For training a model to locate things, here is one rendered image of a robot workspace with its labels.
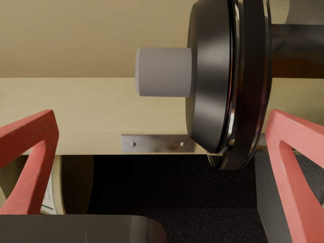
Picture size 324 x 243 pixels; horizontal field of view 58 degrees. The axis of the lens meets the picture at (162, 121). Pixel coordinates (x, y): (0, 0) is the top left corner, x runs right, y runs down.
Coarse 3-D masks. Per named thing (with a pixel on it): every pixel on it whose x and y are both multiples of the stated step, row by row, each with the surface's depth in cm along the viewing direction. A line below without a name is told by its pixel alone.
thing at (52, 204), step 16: (64, 160) 50; (80, 160) 51; (64, 176) 49; (80, 176) 50; (48, 192) 36; (64, 192) 48; (80, 192) 49; (48, 208) 37; (64, 208) 36; (80, 208) 46
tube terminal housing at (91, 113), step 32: (0, 96) 32; (32, 96) 32; (64, 96) 32; (96, 96) 32; (128, 96) 32; (64, 128) 28; (96, 128) 28; (128, 128) 28; (160, 128) 28; (0, 192) 32
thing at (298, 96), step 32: (288, 0) 13; (320, 0) 13; (288, 32) 12; (320, 32) 12; (288, 64) 12; (320, 64) 12; (288, 96) 12; (320, 96) 12; (224, 128) 13; (256, 128) 12; (224, 160) 14
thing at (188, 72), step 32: (224, 0) 13; (192, 32) 15; (224, 32) 12; (160, 64) 15; (192, 64) 15; (224, 64) 12; (160, 96) 17; (192, 96) 14; (224, 96) 13; (192, 128) 15
